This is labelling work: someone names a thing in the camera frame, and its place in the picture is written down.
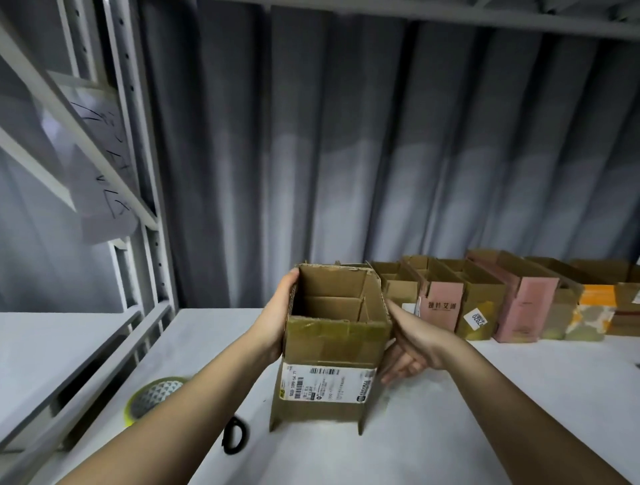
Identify person's right hand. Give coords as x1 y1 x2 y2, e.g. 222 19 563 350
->
377 296 467 387

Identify person's left hand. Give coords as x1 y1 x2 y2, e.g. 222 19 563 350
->
244 266 302 367

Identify pink lettered cardboard box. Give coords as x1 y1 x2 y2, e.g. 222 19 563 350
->
402 254 467 335
464 248 562 345

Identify brown box with white label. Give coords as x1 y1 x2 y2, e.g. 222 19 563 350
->
369 260 422 320

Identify brown box with barcode label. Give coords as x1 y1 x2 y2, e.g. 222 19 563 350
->
267 260 394 437

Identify black scissors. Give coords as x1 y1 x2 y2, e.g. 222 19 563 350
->
221 414 252 458

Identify yellow tape roll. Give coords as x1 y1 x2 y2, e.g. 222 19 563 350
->
121 374 189 430

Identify orange and white carton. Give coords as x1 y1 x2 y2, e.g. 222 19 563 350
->
564 282 619 343

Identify person's left forearm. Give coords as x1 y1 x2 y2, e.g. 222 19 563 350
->
59 334 273 485

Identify person's right forearm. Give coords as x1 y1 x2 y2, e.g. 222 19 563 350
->
443 334 633 485

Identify white metal shelf rack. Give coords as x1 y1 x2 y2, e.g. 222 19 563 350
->
0 0 182 485

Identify handwritten paper sheet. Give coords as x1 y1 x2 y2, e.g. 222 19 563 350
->
44 71 142 193
69 148 142 247

